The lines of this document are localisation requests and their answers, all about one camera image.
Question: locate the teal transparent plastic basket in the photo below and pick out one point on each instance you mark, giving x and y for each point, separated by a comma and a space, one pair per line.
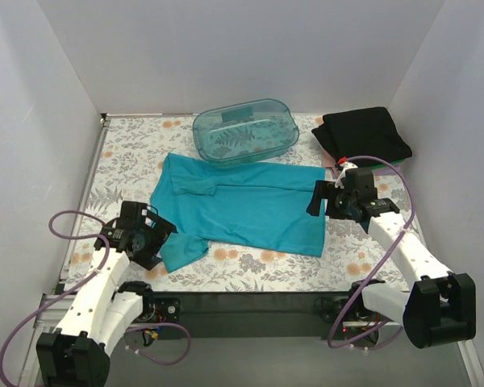
245, 132

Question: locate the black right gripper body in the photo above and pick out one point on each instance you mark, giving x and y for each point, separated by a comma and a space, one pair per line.
328, 197

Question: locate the green folded t-shirt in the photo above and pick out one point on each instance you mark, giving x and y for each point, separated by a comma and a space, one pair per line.
395, 164

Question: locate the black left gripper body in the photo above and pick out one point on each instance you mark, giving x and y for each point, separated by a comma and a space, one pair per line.
154, 245

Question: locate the floral patterned table mat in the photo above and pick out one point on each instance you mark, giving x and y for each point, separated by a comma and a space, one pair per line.
128, 168

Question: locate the aluminium frame rail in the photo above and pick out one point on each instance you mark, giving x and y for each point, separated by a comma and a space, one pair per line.
52, 315

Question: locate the pink folded t-shirt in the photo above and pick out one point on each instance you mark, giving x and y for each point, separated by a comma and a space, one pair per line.
328, 161

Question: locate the teal t-shirt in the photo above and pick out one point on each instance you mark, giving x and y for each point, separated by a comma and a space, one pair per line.
258, 205

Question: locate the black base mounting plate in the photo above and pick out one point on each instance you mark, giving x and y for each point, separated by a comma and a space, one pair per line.
229, 315

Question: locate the lavender folded t-shirt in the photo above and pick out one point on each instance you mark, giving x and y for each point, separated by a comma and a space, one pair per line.
378, 170

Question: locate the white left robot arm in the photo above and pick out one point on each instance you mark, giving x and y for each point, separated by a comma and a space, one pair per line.
78, 351

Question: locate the black folded t-shirt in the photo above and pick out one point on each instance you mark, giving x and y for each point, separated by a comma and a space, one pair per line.
364, 132

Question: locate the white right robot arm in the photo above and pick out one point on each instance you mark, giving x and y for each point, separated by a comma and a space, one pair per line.
440, 305

